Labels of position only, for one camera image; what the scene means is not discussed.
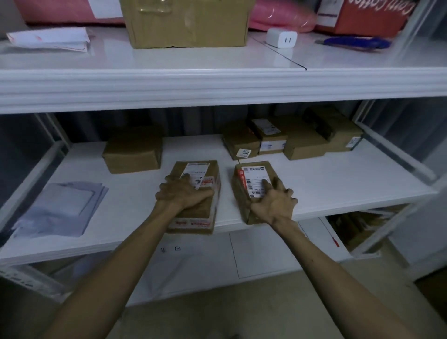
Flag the small cardboard parcel white labels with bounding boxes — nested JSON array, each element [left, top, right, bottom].
[[249, 118, 289, 155]]

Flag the large taped cardboard box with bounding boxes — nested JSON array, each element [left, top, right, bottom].
[[119, 0, 256, 49]]

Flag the grey plastic mailer bags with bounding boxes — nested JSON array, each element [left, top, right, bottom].
[[11, 181, 109, 239]]

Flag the white charger plug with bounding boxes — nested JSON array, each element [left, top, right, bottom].
[[266, 28, 298, 49]]

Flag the person's left forearm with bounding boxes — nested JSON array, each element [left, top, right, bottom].
[[41, 204, 175, 339]]

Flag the blue utility knife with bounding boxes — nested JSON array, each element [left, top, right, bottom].
[[315, 36, 392, 51]]

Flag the white metal shelf unit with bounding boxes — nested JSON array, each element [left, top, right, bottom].
[[0, 0, 447, 308]]

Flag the cardboard parcel with red-edged label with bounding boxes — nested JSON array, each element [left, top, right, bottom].
[[231, 161, 281, 225]]

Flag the person's left hand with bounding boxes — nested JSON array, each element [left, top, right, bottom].
[[155, 173, 214, 214]]

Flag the person's right hand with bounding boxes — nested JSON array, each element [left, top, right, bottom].
[[250, 177, 298, 226]]

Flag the cardboard parcel with red tape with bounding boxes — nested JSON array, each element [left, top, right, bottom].
[[166, 160, 221, 234]]

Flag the pink mailer bag white label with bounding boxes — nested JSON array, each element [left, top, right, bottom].
[[13, 0, 125, 25]]

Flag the red cardboard box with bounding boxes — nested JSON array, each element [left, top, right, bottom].
[[315, 0, 417, 38]]

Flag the plain brown cardboard parcel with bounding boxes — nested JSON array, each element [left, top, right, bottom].
[[102, 136, 163, 175]]

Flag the cardboard parcel with yellow sticker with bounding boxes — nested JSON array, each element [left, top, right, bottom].
[[222, 122, 261, 161]]

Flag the cardboard parcel with dark tape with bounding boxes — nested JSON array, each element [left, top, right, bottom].
[[302, 106, 365, 153]]

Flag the open brown cardboard box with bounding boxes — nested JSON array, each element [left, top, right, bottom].
[[326, 205, 407, 254]]

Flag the glossy pink plastic bag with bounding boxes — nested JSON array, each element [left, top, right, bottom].
[[248, 0, 317, 33]]

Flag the person's right forearm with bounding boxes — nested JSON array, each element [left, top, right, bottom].
[[271, 218, 418, 339]]

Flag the white sheet with red mark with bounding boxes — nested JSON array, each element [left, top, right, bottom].
[[298, 217, 354, 263]]

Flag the white paper sheet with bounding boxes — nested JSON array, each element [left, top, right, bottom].
[[229, 224, 305, 279]]

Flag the folded white papers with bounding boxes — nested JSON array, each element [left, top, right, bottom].
[[6, 27, 91, 53]]

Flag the flat brown cardboard parcel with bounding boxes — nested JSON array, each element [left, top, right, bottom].
[[276, 117, 329, 161]]

